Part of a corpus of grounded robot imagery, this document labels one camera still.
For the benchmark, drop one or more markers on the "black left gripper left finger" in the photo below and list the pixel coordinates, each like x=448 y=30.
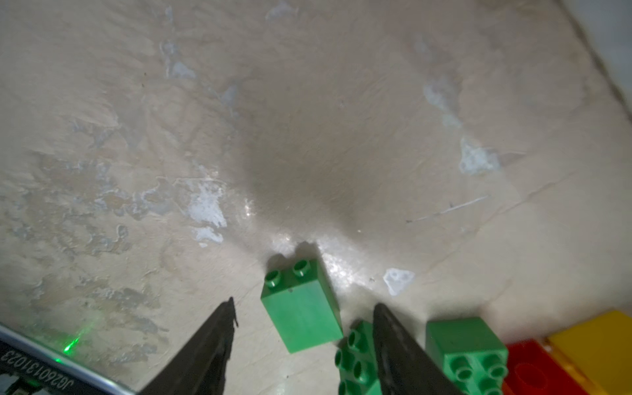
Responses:
x=200 y=366

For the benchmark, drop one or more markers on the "yellow lego brick top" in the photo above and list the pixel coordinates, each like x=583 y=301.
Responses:
x=596 y=353

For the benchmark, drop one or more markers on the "small red lego brick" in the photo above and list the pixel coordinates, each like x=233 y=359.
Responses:
x=532 y=371

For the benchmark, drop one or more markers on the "white left plastic bin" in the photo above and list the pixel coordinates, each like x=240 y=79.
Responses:
x=605 y=28

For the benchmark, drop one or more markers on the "long green lego brick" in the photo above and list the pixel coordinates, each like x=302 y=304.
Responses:
x=469 y=354

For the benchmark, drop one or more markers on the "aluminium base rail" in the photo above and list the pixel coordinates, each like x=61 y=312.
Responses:
x=28 y=367

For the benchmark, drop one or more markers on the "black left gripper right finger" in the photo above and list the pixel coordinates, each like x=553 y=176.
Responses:
x=403 y=366

